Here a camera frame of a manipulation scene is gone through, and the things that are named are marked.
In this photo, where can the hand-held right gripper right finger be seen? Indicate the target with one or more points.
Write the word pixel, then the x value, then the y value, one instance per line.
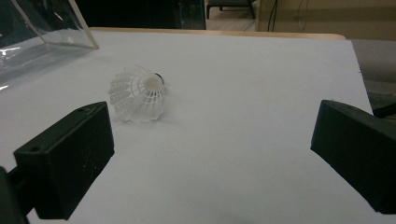
pixel 358 149

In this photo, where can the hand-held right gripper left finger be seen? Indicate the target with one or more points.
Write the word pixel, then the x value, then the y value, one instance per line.
pixel 65 161

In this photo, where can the white plastic shuttlecock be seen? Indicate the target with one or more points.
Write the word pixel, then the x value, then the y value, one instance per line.
pixel 140 98

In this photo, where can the clear plastic box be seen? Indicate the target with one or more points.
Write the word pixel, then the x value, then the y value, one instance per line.
pixel 37 34

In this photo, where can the dark bench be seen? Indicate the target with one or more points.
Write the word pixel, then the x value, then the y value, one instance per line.
pixel 230 6

